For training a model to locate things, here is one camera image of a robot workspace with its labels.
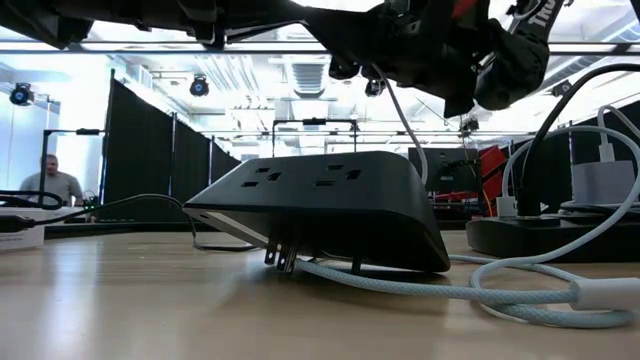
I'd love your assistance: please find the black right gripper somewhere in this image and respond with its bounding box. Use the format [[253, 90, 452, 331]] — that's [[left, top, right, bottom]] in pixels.
[[305, 0, 501, 119]]

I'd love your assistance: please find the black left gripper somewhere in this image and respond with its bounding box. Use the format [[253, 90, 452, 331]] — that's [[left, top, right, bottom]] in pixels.
[[174, 0, 308, 51]]

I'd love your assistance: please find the black outlet wall tap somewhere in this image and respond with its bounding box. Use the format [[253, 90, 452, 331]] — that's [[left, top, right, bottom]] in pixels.
[[182, 149, 452, 275]]

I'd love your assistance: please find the thick black USB cable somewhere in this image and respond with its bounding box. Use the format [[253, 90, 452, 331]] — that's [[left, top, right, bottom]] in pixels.
[[516, 62, 640, 217]]

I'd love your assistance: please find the light blue braided USB cable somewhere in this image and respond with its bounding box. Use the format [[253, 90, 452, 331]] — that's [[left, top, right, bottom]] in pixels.
[[294, 124, 640, 330]]

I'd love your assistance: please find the thin black USB cable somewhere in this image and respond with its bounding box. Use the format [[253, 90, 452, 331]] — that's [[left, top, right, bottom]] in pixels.
[[0, 193, 261, 253]]

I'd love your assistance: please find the black monitor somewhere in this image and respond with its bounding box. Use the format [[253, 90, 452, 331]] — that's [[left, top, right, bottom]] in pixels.
[[417, 147, 482, 195]]

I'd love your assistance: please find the red cabinet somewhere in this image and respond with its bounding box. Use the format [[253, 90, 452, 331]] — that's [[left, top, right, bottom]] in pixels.
[[478, 144, 512, 202]]

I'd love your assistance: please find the red tool cart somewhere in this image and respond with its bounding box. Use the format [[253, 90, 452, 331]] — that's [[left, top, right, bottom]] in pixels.
[[429, 192, 481, 221]]

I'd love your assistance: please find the black power strip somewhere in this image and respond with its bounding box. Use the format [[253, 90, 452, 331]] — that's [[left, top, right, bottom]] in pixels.
[[465, 213, 640, 265]]

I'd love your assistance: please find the person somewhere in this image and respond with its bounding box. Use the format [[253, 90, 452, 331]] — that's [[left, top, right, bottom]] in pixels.
[[19, 153, 84, 207]]

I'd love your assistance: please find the white power strip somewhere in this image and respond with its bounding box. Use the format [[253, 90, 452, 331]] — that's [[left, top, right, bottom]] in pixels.
[[0, 206, 86, 254]]

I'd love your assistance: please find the black table edge rail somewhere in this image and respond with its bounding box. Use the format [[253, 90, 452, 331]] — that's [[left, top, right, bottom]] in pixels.
[[43, 221, 201, 239]]

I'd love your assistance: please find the black looped cable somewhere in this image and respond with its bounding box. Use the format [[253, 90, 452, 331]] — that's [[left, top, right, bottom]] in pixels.
[[0, 189, 65, 211]]

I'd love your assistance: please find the white USB cable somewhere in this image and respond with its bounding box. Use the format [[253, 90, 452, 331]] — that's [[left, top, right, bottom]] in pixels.
[[559, 103, 640, 214]]

